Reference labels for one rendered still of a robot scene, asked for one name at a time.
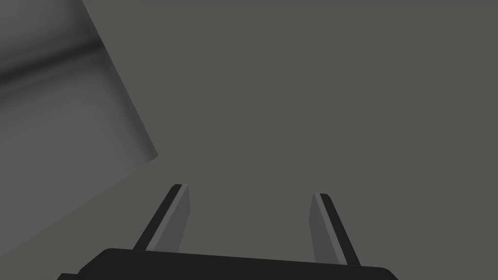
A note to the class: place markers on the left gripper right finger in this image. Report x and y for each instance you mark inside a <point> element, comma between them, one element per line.
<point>330,233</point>

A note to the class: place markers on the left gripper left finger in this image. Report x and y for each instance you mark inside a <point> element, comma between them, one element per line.
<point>167,227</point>

